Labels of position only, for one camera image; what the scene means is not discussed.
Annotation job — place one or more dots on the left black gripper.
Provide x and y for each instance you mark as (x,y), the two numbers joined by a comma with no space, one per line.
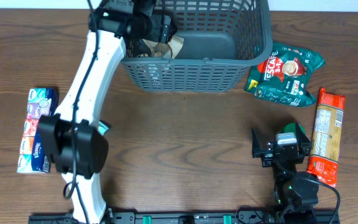
(165,28)

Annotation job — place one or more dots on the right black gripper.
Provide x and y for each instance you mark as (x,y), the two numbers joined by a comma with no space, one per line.
(269,149)

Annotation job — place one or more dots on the beige brown snack pouch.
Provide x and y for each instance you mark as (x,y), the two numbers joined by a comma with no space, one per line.
(147,48)

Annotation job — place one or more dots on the green Nescafe coffee bag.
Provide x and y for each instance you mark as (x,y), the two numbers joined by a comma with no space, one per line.
(283,76)

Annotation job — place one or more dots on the small teal wipes packet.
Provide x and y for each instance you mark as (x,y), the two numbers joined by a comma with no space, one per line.
(103,128)

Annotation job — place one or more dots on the blue Kleenex tissue multipack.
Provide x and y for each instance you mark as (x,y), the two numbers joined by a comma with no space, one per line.
(32,158)

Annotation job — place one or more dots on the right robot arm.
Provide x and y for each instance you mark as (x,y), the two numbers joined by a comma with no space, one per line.
(295,192)

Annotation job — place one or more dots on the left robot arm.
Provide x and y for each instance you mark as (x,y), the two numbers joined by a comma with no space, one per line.
(70,136)

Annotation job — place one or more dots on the green lidded jar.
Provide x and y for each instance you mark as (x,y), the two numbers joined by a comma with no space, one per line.
(290,128)

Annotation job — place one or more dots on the orange spaghetti pasta packet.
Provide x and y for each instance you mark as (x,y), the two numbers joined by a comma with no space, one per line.
(326,139)

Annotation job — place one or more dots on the grey plastic lattice basket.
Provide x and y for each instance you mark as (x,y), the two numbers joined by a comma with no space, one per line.
(222,40)

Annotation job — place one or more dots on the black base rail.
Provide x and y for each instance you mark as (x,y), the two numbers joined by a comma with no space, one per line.
(242,216)

